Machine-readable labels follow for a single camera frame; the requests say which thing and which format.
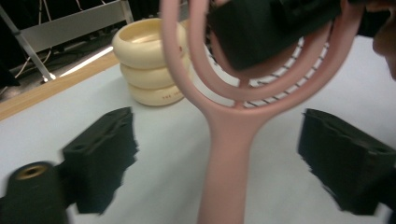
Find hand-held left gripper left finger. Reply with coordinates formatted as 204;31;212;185
61;106;140;217

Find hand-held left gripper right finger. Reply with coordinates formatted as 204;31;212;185
297;107;396;217

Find cream ribbed round cup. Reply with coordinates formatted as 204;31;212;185
111;17;192;107

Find pink hairbrush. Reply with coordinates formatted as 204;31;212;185
160;0;366;224

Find pale blue table sheet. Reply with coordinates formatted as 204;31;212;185
0;35;396;224

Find white metal stand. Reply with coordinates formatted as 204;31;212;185
0;0;135;84

